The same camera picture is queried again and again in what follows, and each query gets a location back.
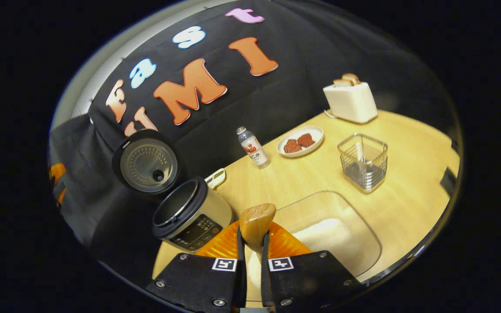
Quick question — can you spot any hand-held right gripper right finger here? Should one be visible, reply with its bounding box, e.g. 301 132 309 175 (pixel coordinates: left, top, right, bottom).
261 222 362 313

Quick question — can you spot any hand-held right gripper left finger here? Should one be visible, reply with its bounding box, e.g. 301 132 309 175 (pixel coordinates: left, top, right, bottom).
146 220 247 313

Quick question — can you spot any white rice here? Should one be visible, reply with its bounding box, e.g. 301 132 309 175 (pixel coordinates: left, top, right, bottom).
292 217 352 263

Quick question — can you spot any black and silver rice cooker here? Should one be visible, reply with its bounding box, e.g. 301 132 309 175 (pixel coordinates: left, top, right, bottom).
111 129 234 253

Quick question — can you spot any wooden spoon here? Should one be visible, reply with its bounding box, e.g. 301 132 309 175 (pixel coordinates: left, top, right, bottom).
239 203 277 255

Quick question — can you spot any metal wire chopstick holder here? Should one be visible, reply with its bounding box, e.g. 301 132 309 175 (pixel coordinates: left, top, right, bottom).
337 133 388 193

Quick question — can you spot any clear plastic tray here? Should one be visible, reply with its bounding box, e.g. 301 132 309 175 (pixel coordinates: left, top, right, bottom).
244 190 382 303

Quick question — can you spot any small clear drink bottle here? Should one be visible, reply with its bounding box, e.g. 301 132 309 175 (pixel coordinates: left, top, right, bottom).
236 127 271 169

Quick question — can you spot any white oval plate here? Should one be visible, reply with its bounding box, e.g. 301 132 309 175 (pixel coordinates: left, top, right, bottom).
277 126 324 158

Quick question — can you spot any white toaster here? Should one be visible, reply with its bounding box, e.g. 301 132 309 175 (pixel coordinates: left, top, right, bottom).
323 82 378 124

